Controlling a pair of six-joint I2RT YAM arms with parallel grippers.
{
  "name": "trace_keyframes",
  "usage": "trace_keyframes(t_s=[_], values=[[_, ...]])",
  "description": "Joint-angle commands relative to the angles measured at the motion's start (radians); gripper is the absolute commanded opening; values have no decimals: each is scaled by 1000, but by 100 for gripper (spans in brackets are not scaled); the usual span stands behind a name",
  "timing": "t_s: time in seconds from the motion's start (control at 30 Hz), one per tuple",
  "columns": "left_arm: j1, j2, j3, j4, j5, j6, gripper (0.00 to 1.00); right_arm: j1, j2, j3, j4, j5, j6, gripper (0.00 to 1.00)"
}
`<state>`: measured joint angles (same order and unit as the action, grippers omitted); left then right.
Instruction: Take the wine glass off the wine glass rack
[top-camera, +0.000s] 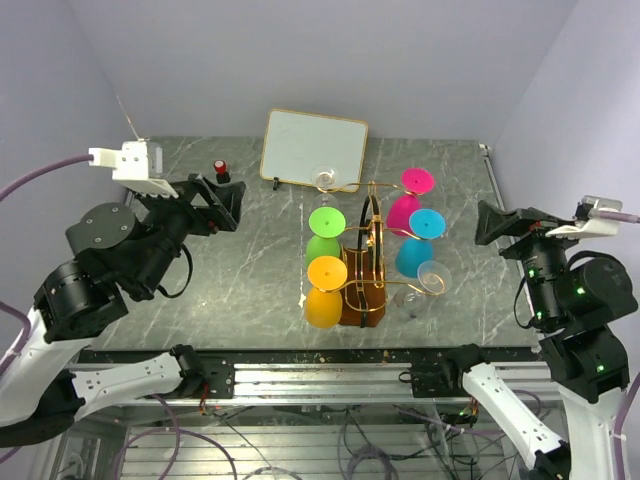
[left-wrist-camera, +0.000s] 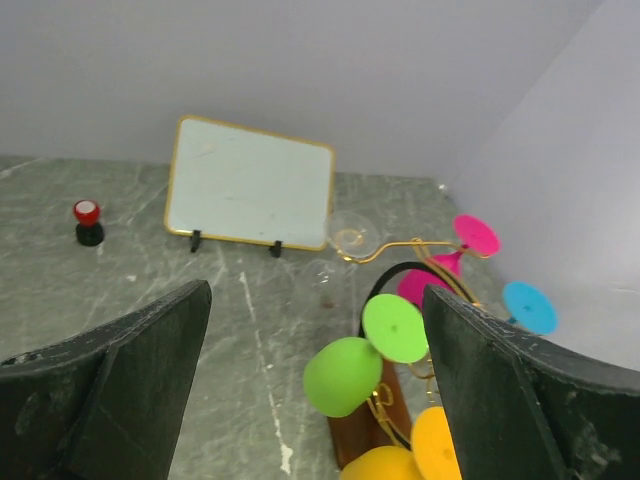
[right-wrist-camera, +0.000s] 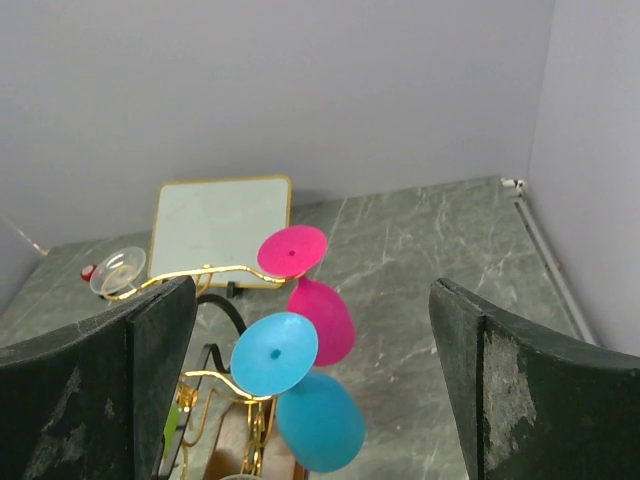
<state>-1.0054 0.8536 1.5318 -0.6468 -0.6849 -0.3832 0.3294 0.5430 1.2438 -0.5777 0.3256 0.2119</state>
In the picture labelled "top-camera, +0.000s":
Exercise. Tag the clear wine glass front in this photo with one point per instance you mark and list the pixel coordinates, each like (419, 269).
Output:
(411, 300)

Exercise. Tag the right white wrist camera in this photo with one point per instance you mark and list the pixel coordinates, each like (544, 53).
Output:
(592, 219)

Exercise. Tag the red black stamp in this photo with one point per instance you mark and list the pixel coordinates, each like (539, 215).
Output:
(221, 172)

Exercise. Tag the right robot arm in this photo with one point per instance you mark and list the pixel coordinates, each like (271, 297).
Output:
(575, 296)

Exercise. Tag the clear wine glass back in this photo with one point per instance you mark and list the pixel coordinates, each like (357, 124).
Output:
(324, 179)

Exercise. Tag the blue wine glass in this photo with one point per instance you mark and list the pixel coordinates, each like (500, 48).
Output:
(425, 225)

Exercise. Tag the aluminium frame rail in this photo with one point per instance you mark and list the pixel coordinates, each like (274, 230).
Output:
(291, 384)

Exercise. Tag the pink wine glass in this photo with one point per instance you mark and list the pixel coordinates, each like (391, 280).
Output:
(417, 182)

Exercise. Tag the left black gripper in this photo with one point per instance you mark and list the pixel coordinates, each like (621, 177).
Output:
(224, 207)

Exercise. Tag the clear wine glass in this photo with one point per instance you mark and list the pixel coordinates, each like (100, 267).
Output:
(324, 179)
(411, 300)

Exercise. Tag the gold wire glass rack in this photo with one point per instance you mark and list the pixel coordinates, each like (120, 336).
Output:
(369, 249)

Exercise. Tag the gold framed whiteboard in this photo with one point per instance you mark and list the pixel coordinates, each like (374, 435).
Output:
(298, 146)

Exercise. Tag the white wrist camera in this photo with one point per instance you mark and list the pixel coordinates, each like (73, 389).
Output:
(137, 165)
(592, 219)

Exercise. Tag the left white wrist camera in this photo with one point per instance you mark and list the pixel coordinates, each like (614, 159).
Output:
(137, 165)

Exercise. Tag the orange wine glass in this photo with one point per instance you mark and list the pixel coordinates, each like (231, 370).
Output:
(327, 275)

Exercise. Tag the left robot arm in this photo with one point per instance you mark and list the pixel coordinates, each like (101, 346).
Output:
(118, 258)

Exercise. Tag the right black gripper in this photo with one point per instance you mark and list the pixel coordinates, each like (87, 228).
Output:
(492, 223)

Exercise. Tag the green wine glass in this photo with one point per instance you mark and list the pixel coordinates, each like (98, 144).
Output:
(326, 224)

